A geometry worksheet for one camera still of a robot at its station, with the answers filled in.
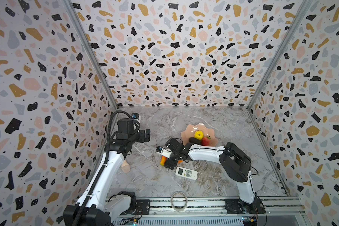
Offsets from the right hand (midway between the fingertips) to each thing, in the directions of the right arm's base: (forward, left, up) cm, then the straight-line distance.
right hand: (164, 157), depth 89 cm
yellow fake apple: (+16, -23, +2) cm, 28 cm away
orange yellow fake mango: (-2, +1, 0) cm, 2 cm away
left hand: (+7, +12, +21) cm, 25 cm away
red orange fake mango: (-4, -10, +3) cm, 11 cm away
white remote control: (-9, -14, -2) cm, 17 cm away
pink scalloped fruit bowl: (+23, -19, 0) cm, 30 cm away
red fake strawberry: (+12, -27, +1) cm, 30 cm away
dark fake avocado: (+13, -20, -1) cm, 24 cm away
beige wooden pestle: (-7, +23, 0) cm, 24 cm away
